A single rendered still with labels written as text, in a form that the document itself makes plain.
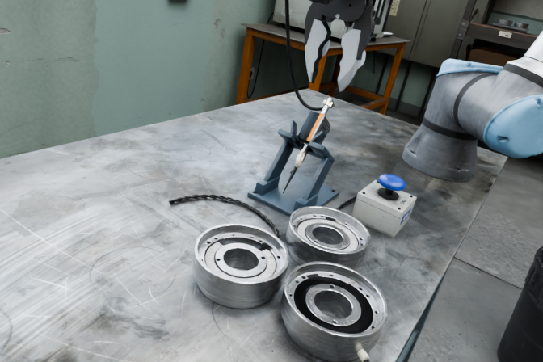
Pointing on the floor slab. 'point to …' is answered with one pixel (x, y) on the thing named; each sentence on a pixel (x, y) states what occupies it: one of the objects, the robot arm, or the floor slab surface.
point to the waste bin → (526, 320)
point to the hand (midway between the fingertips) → (325, 78)
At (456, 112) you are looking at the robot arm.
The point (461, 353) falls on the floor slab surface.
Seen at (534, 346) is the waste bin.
